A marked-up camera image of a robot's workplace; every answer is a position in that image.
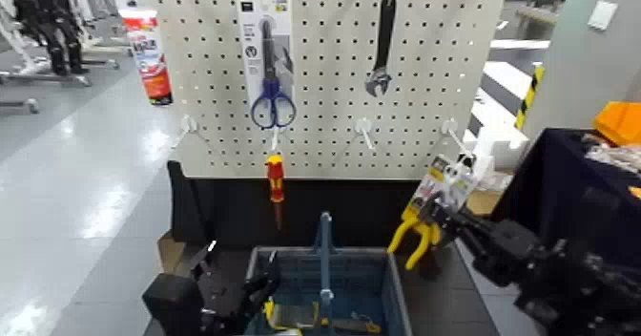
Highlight yellow black hand tool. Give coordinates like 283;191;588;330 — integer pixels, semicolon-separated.
260;297;304;336

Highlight blue scissors in package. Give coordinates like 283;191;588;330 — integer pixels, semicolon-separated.
236;0;298;131

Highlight small white foam block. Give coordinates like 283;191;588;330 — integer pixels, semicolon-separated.
480;61;533;114

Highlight brown cardboard box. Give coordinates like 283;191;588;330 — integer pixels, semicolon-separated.
467;189;505;217

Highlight white shelf board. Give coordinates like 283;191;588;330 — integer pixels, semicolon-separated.
489;37;552;51

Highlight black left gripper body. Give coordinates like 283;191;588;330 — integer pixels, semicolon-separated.
199;275;254;336

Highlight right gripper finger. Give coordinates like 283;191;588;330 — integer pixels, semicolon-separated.
440;227;474;249
425;199;477;239

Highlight red white sealant tube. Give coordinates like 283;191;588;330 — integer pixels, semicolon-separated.
118;6;175;106

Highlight blue plastic crate with handle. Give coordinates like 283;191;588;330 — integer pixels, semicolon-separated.
242;211;414;336

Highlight black orange utility knife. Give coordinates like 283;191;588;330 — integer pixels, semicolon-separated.
320;311;383;335

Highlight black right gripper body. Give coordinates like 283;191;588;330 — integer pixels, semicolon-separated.
472;220;542;286

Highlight yellow black striped post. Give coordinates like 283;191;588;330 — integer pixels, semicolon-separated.
514;64;546;131

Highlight black pegboard base panel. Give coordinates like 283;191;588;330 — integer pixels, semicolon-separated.
167;159;469;254

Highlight brown cardboard flap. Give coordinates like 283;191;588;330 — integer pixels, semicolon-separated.
157;231;201;275

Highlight black adjustable wrench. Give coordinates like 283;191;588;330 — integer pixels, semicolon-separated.
363;0;397;98

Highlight white perforated pegboard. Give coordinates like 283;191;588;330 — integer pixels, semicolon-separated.
137;0;507;181

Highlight black humanoid robot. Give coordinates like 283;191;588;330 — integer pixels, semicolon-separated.
7;0;88;76

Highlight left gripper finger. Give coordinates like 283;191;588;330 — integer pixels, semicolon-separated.
191;240;218;279
244;249;281;311

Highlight orange plastic bin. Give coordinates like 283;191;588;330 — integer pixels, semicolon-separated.
592;101;641;147

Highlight white wheeled stand base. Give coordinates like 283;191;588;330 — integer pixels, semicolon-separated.
0;69;93;89

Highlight yellow pliers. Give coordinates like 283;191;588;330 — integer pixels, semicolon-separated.
387;155;480;272

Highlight clear plastic bag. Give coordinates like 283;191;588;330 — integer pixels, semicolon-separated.
583;135;641;175

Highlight red yellow screwdriver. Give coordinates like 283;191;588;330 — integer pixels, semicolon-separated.
265;155;285;231

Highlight white wall switch plate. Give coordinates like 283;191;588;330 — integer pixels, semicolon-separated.
588;0;620;32

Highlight large white foam block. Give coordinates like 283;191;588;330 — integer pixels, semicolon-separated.
461;88;530;190

